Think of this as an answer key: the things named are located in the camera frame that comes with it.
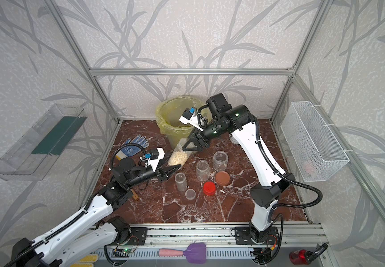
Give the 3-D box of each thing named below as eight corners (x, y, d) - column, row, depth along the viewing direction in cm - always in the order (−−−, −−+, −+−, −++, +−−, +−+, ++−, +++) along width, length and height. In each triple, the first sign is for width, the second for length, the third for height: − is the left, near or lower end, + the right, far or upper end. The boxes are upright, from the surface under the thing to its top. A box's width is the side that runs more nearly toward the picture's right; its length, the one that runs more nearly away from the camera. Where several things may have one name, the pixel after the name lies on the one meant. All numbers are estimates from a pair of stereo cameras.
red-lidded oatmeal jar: (196, 181, 93) (196, 170, 83) (197, 171, 97) (196, 159, 87) (208, 181, 93) (209, 170, 83) (208, 171, 97) (209, 159, 87)
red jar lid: (202, 195, 88) (202, 193, 86) (202, 183, 92) (202, 181, 90) (216, 195, 88) (216, 193, 86) (215, 183, 92) (215, 181, 90)
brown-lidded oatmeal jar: (213, 171, 97) (214, 161, 89) (212, 160, 102) (213, 150, 94) (226, 171, 97) (228, 161, 89) (225, 160, 102) (227, 150, 94)
